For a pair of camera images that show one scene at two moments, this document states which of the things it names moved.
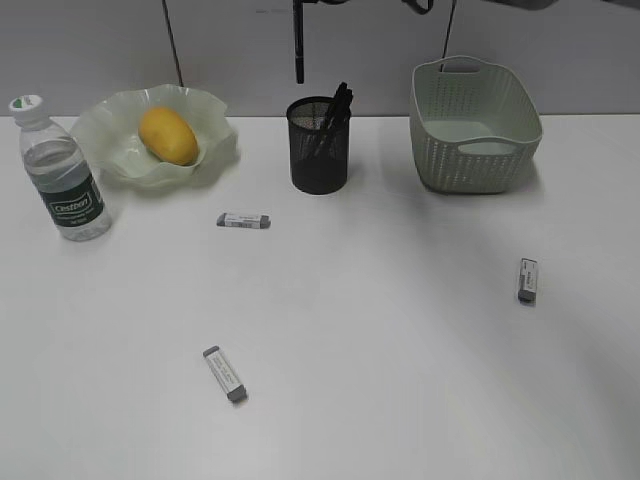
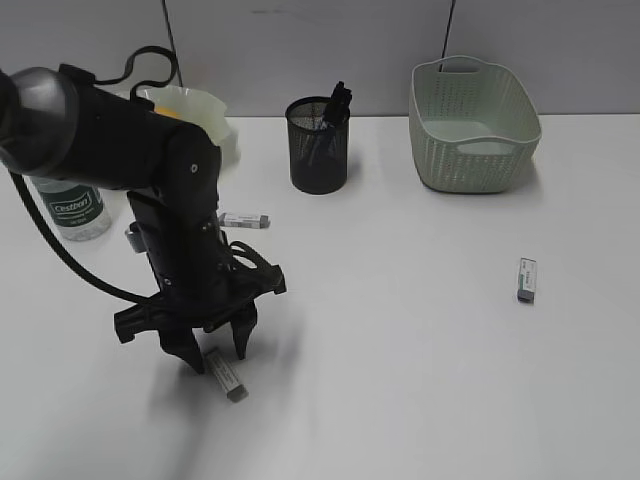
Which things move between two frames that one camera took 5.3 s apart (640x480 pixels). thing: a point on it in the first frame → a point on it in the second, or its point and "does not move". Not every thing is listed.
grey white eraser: (259, 222) does not move
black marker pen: (299, 29) → (339, 109)
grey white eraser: (528, 282) does not move
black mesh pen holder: (319, 156) does not move
